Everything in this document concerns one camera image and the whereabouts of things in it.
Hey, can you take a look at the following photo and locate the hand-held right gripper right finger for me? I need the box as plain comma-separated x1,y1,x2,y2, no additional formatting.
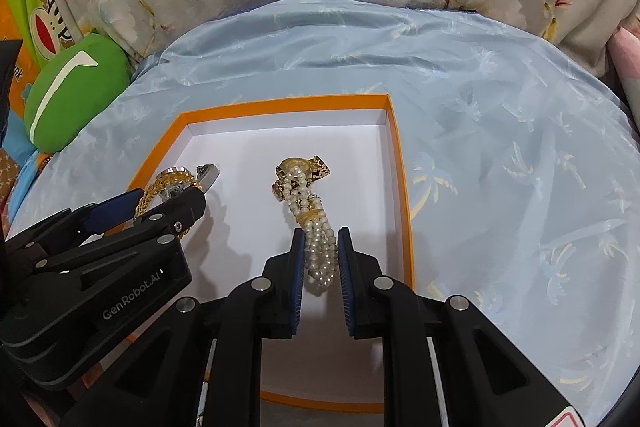
336,227,576,427

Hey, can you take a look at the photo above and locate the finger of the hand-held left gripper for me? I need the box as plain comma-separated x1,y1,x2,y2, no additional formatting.
45,189,208,276
5,188,147,259

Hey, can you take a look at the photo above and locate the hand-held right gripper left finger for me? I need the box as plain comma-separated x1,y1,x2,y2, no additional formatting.
62,228,307,427

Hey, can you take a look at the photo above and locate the gold bangle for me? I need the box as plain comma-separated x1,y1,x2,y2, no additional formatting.
134,170,201,240

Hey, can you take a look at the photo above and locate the white pearl bracelet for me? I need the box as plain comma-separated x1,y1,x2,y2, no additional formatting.
282,162,337,295

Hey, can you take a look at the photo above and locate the orange jewelry box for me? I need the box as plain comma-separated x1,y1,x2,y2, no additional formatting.
122,94,416,414

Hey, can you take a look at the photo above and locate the silver watch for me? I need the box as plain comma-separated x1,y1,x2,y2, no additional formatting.
162,163,220,198

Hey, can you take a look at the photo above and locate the gold and black watch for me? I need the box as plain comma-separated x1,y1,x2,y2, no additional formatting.
271,156,332,200

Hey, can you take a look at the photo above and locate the green plush cushion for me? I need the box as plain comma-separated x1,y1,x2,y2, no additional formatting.
24,33,132,154

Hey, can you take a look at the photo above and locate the cartoon printed cloth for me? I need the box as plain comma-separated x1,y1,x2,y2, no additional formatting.
0,0,86,233

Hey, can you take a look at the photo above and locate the pink pillow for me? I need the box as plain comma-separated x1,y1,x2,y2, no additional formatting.
605,27,640,108

